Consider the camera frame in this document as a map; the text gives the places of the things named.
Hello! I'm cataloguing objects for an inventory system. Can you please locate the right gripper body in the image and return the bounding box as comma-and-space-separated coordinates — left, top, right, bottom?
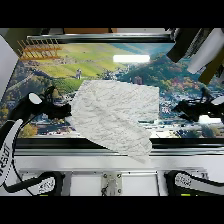
171, 98, 202, 123

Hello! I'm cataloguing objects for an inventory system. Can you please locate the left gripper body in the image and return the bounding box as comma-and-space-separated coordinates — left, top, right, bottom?
49, 102, 73, 121

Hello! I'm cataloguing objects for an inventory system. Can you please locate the white patterned garment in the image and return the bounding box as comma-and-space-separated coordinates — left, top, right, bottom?
68, 79, 161, 165

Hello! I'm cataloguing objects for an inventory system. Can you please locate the olive hanging garment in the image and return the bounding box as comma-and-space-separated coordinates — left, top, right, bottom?
198, 49, 224, 86

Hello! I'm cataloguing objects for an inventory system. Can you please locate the white hanging garment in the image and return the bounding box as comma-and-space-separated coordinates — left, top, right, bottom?
186, 27, 224, 75

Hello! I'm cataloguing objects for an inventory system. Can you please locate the dark hanging garment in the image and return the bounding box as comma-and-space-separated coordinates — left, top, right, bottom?
166, 27, 202, 64

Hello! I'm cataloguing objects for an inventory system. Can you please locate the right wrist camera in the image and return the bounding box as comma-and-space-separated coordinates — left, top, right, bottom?
199, 87, 215, 102

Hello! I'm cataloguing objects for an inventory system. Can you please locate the black cable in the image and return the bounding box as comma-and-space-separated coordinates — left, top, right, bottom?
9, 146, 37, 197

